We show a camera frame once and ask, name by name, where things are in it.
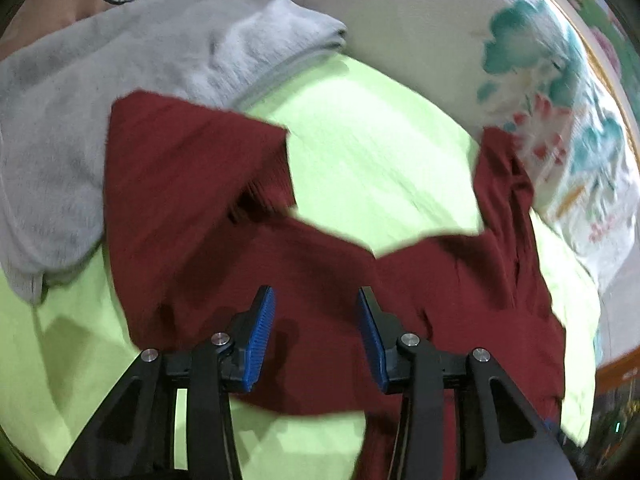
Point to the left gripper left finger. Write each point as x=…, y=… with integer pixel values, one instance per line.
x=168, y=416

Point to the white floral quilt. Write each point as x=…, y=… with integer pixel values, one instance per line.
x=524, y=66

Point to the light green bed sheet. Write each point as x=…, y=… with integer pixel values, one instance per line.
x=370, y=161

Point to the dark red knit hoodie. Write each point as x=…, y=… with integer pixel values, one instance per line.
x=196, y=219

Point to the folded grey garment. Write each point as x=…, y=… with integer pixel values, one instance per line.
x=57, y=95

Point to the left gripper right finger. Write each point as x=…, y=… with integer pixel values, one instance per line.
x=458, y=407

